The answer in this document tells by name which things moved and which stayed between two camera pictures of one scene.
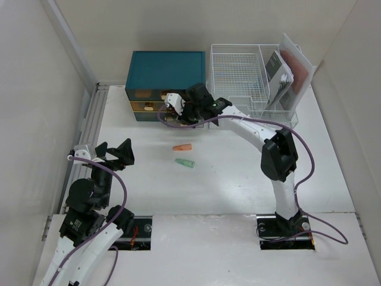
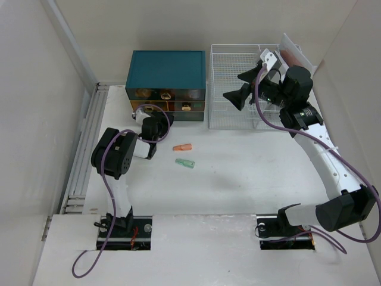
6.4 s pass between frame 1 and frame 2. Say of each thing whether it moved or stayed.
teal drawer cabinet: stayed
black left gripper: moved
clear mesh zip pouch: stayed
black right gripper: moved
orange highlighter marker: stayed
